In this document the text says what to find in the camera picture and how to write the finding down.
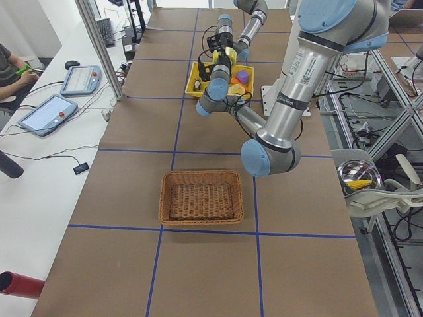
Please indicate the black cylinder handle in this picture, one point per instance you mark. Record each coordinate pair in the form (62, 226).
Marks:
(9, 167)

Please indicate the black keyboard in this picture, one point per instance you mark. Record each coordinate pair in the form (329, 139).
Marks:
(104, 26)

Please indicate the toy croissant bread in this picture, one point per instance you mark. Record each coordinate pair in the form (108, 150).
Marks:
(236, 90)

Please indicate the purple foam cube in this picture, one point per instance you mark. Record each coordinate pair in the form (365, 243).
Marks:
(243, 76)

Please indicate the steel bowl with corn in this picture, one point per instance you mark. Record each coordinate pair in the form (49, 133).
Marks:
(358, 175)

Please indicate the seated person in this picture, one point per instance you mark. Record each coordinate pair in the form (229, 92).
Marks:
(11, 83)

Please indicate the panda figurine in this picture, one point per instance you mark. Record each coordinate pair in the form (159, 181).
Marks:
(197, 85)

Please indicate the far teach pendant tablet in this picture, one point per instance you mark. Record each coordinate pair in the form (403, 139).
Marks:
(81, 80)

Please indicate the red cylinder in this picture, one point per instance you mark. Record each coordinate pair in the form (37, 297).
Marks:
(18, 285)

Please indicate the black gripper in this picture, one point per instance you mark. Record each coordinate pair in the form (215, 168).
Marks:
(221, 45)
(205, 73)

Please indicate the small black device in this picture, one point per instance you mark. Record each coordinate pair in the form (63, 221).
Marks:
(81, 168)

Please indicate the teach pendant tablet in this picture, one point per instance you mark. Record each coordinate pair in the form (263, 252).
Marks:
(81, 80)
(46, 117)

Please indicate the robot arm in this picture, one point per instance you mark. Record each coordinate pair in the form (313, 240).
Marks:
(258, 11)
(326, 30)

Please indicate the orange toy carrot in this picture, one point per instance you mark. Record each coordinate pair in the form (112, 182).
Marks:
(235, 81)

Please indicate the yellow plastic basket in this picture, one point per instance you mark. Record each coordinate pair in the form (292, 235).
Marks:
(194, 75)

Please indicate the black computer mouse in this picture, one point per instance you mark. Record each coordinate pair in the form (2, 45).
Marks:
(71, 63)

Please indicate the yellow tape roll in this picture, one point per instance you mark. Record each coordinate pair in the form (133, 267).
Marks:
(228, 52)

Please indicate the aluminium frame post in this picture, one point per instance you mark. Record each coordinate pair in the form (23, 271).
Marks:
(89, 21)

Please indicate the near teach pendant tablet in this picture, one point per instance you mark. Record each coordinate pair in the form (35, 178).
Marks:
(46, 117)

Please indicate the brown wicker basket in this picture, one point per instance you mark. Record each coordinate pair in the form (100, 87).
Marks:
(201, 197)

